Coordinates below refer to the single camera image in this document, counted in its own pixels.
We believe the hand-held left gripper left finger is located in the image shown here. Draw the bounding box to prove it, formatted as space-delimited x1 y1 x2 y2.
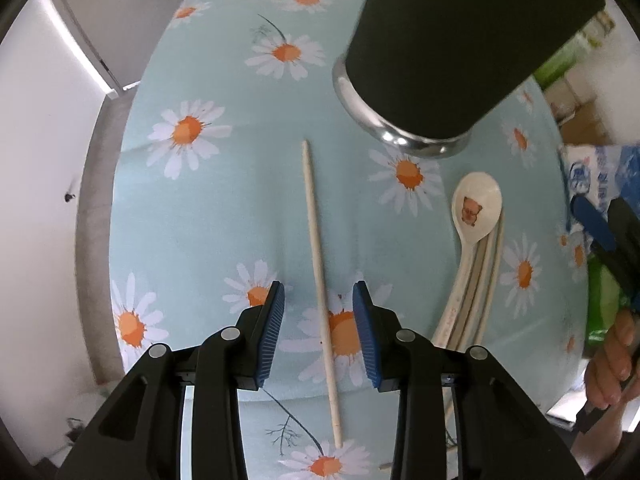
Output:
55 280 286 480

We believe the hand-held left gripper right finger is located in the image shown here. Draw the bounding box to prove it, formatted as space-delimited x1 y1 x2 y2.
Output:
352 281 586 480

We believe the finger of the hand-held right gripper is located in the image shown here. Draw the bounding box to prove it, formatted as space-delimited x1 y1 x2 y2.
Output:
590 196 640 312
570 194 618 256

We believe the single wooden chopstick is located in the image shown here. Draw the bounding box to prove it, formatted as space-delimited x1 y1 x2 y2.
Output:
301 140 345 450

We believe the cream spoon orange handle tip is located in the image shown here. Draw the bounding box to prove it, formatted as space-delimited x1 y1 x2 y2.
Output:
431 171 503 346

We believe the set of wooden chopsticks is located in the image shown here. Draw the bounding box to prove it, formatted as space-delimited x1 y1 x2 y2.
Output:
380 210 507 471

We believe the black utensil holder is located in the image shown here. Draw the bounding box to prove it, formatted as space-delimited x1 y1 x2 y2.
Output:
332 0 607 160

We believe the person's right hand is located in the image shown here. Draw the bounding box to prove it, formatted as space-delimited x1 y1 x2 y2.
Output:
584 308 640 412

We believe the blue white salt bag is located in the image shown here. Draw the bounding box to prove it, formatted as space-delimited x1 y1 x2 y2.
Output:
557 142 640 241

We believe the blue daisy print tablecloth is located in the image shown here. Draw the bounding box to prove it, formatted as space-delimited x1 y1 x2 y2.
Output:
102 0 593 480

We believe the green label bottle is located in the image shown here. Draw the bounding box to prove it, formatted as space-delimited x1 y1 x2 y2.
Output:
532 10 618 92

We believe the grey door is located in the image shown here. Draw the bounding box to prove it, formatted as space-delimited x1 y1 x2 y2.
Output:
47 0 201 95

